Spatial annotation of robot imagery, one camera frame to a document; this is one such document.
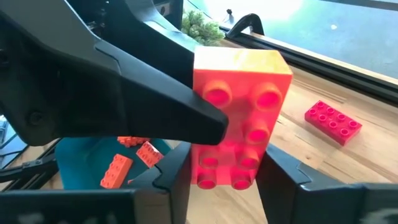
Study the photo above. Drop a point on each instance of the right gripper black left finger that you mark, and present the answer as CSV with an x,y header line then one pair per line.
x,y
174,193

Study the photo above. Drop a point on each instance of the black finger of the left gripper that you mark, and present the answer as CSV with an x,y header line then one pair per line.
x,y
155,53
155,109

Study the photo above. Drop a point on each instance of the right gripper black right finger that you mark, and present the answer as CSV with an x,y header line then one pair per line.
x,y
286,193

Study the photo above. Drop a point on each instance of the orange toy brick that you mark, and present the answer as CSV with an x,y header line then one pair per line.
x,y
116,171
149,154
245,77
132,141

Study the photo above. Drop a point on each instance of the red toy brick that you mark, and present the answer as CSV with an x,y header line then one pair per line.
x,y
332,123

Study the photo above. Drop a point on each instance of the green artificial potted plant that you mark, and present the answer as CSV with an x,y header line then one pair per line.
x,y
203,29

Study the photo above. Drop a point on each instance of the black table clamp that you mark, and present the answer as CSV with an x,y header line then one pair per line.
x,y
245,23

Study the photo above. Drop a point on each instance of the blue plastic bin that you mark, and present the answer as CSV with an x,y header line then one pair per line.
x,y
84,161

